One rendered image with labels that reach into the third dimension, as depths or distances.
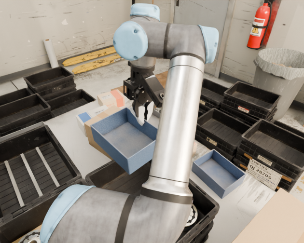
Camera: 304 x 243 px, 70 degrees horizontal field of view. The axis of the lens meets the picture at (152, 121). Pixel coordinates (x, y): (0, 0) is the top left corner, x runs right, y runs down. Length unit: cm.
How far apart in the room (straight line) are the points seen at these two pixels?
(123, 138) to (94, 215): 40
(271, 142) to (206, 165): 72
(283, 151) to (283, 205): 88
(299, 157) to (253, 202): 73
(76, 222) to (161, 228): 14
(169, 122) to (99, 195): 18
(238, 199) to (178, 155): 75
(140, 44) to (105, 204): 31
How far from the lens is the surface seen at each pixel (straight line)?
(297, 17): 304
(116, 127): 80
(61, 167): 106
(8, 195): 107
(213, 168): 118
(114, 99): 153
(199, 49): 47
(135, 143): 73
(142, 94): 65
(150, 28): 49
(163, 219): 38
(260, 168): 166
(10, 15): 384
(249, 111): 198
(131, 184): 93
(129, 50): 48
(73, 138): 138
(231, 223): 104
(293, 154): 178
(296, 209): 93
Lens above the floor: 159
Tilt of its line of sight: 39 degrees down
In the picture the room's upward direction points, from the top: straight up
